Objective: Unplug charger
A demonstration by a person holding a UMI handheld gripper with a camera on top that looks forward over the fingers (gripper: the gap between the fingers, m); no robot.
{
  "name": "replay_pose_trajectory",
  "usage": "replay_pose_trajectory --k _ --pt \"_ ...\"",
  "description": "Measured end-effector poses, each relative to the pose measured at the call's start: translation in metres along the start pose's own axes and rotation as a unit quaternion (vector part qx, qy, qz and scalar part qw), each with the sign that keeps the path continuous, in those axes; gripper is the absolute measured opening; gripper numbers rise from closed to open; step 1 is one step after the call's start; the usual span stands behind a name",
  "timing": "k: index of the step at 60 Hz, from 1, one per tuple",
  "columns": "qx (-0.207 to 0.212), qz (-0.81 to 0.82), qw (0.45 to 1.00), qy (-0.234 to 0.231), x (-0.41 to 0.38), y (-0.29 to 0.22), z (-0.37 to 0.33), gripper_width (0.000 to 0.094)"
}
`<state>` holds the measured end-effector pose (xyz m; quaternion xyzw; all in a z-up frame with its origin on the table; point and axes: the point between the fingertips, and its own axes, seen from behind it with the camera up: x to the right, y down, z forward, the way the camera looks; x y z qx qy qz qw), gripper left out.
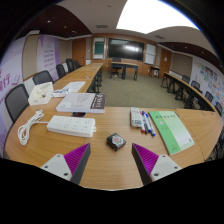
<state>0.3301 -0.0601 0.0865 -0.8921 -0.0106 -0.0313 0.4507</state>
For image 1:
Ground purple wall banner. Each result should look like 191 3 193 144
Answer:
35 34 61 83

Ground blue and white packet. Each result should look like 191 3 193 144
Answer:
50 88 73 99

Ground dark round table grommet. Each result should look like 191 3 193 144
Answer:
71 111 87 118

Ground green booklet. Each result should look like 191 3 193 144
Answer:
148 110 195 156

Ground white coiled power cable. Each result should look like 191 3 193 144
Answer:
17 109 49 146

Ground red whiteboard marker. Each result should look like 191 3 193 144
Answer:
139 111 147 134

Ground long wooden table row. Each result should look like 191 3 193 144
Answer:
160 71 216 112

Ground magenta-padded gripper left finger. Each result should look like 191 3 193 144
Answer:
39 143 92 186

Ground white remote control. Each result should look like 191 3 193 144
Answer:
129 106 143 129

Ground colourful wall posters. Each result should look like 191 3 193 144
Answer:
198 63 224 108

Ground black wall screen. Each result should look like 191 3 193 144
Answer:
107 37 145 62

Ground green wall board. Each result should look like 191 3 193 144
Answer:
92 36 106 60

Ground black desk chair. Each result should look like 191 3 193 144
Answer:
110 57 123 78

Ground small wooden side table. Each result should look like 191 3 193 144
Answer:
148 65 161 78

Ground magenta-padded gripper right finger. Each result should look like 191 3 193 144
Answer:
131 143 183 186

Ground white power strip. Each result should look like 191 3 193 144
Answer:
46 115 97 138

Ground white book with maroon spine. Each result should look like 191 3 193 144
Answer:
55 92 107 114

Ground brown wooden door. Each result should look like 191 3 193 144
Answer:
159 48 172 75
71 37 87 67

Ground white cardboard box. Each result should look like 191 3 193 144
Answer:
27 81 55 107

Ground white wall whiteboard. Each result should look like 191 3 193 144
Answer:
144 43 157 66

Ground dark-legged wooden desk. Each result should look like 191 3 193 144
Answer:
110 61 140 81

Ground white paper sheet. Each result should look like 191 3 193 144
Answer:
61 80 87 93

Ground bright ceiling light panel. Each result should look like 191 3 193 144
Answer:
115 0 201 35

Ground black charger block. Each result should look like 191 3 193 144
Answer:
106 132 127 152

